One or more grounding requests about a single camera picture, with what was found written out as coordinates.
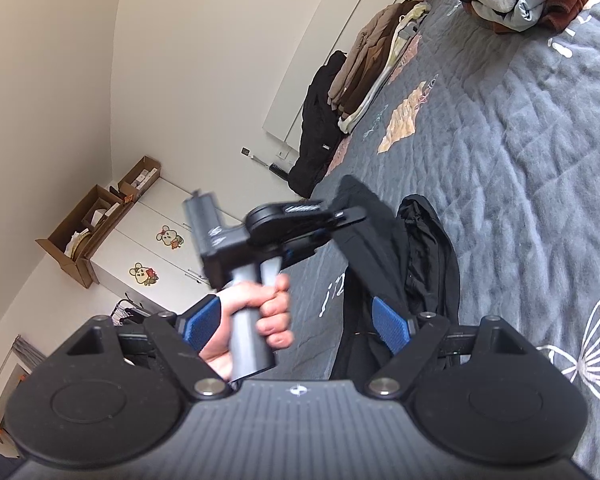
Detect grey fish print blanket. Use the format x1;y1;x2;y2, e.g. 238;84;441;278
270;0;600;466

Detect person's left hand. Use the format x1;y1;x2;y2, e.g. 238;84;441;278
197;274;295;381

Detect large cardboard box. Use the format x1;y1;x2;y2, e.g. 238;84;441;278
35;184;136;289

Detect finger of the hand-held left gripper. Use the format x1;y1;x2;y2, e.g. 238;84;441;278
322;204;370;231
279;227;337;267

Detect cartoon mouse sticker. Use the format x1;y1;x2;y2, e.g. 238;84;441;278
155;225;186;251
129;261;160;288

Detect black puffer jacket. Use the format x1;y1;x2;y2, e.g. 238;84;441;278
287;50;348;198

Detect black pants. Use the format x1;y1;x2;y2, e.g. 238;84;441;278
329;175;462;381

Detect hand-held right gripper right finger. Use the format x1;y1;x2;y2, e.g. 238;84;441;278
364;296;526;401

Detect stack of folded brown clothes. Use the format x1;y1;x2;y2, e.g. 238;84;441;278
328;0;432;135

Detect black metal clothes rack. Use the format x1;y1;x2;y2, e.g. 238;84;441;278
109;294;156;328

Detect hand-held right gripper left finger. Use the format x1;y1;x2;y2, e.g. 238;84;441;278
55;295;233;401

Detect white wardrobe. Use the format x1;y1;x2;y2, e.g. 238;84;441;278
87;176;221;321

